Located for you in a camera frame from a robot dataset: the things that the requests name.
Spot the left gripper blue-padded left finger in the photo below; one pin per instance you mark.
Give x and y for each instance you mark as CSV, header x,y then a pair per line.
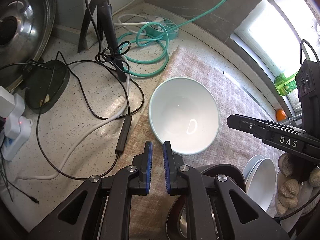
x,y
143,163

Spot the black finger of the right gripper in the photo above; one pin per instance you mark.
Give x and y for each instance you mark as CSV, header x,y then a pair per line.
x,y
283,137

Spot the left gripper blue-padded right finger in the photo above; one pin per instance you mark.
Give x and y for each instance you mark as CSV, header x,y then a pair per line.
x,y
174,182

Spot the white plate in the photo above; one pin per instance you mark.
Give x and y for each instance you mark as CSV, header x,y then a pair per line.
x,y
260,180

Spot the light green ceramic bowl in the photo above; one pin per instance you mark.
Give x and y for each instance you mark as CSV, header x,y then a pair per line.
x,y
184,112

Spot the right gloved hand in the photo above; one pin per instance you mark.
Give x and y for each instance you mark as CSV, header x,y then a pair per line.
x,y
297,178

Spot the orange round object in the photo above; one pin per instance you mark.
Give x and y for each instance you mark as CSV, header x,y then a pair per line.
x,y
280,115

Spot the pink checked cloth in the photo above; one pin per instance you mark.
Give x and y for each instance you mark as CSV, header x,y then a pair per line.
x,y
149,213

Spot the black oval device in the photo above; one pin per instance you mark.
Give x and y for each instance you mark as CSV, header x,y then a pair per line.
x,y
44,84

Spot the white power strip with adapters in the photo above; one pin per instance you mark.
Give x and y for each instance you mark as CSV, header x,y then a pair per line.
x,y
17,128

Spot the teal power strip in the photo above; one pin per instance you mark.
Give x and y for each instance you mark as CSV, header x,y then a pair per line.
x,y
157,30

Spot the black tripod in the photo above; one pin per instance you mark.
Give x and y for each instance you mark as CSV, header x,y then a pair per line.
x,y
99,13

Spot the steel pot lid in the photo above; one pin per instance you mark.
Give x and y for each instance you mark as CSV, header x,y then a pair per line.
x,y
26,26

